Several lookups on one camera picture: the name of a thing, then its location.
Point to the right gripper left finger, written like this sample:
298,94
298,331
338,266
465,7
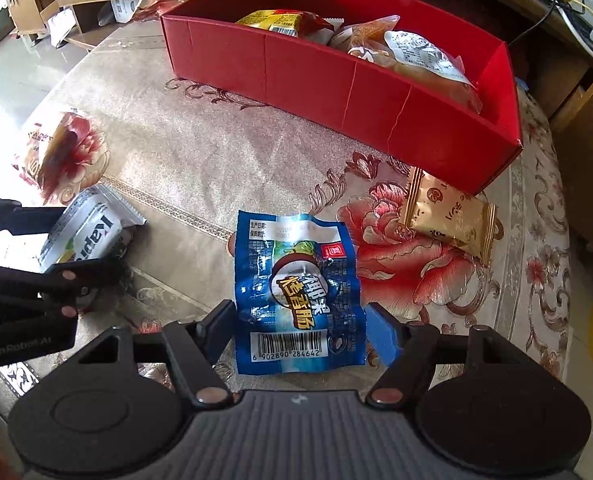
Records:
193,349

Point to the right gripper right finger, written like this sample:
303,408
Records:
406,350

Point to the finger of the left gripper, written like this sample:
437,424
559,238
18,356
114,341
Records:
20,220
70,284

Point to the white Kaprons wafer packet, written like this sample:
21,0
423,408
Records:
99,223

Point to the blue sausage snack packet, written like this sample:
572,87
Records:
297,296

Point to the round pastry in wrapper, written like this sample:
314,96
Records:
61,156

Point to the gold wrapped snack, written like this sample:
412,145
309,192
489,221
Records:
440,211

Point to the floral embroidered tablecloth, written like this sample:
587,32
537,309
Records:
190,158

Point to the red cardboard box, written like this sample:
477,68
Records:
208,43

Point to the brown cardboard box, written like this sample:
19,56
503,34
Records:
572,129

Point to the clear wrapped bread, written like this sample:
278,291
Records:
409,55

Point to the red yellow snack packet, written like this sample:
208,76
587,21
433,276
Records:
287,22

